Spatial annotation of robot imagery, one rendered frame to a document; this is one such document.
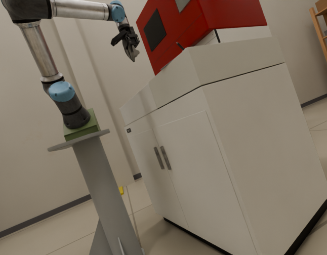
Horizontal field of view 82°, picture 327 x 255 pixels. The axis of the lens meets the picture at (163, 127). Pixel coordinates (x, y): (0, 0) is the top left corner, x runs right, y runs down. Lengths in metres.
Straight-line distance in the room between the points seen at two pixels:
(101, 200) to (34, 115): 2.53
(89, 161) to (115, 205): 0.29
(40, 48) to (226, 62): 0.88
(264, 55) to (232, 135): 0.48
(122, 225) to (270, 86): 1.07
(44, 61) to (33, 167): 2.50
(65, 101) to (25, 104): 2.50
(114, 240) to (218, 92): 0.98
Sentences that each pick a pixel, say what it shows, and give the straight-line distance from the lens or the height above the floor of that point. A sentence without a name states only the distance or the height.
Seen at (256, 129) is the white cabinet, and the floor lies 0.58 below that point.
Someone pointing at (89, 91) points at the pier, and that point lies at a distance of 3.23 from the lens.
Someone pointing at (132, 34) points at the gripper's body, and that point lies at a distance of 1.25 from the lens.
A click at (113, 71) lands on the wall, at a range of 3.48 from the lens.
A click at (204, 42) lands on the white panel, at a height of 1.19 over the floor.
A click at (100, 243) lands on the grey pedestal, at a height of 0.19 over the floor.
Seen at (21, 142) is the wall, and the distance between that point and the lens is 3.55.
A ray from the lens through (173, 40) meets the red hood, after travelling 1.72.
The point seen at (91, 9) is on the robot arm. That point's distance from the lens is 1.09.
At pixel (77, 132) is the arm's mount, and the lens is 1.16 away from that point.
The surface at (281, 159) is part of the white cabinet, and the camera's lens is 1.00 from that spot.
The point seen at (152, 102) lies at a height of 0.86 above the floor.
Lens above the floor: 0.74
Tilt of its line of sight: 1 degrees down
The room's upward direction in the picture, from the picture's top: 20 degrees counter-clockwise
